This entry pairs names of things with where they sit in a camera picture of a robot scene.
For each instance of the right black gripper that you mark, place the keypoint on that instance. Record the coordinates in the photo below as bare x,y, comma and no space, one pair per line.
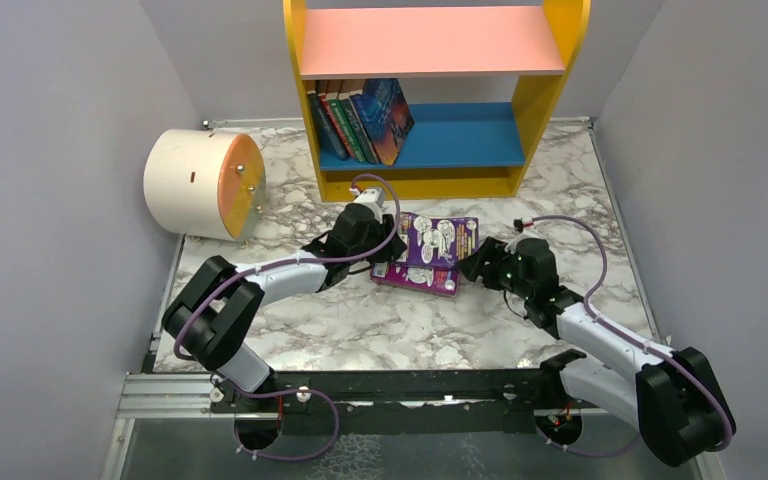
485,258

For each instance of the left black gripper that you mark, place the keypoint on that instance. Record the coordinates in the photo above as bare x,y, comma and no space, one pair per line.
387,237

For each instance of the purple paperback book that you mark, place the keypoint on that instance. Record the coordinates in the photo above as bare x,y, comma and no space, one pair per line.
437,242
438,281

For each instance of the Jane Eyre blue book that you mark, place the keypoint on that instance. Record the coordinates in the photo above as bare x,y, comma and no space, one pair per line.
386,117

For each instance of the green Treehouse book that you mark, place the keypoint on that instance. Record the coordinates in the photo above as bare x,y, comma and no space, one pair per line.
364,150

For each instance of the Nineteen Eighty-Four dark book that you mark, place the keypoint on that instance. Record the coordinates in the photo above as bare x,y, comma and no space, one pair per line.
326,131

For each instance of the red Treehouse book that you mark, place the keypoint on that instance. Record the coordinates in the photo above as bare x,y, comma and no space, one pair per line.
328,92

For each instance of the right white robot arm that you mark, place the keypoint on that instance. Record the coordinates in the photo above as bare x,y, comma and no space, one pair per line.
672,398

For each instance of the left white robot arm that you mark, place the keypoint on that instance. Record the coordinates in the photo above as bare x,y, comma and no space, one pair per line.
211,316

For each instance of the colourful wooden bookshelf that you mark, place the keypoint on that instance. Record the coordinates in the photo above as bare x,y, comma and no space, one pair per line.
458,149

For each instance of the white cylindrical drum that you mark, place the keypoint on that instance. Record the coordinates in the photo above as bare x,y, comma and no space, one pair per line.
205,183

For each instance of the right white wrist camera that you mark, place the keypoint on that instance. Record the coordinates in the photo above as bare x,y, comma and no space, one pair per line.
523,228

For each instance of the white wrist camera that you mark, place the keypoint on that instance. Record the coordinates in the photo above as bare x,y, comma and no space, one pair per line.
523,228
372,198

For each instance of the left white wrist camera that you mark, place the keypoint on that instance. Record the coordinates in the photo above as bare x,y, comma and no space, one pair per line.
372,198

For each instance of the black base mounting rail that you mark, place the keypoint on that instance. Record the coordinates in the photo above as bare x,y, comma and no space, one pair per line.
301,403

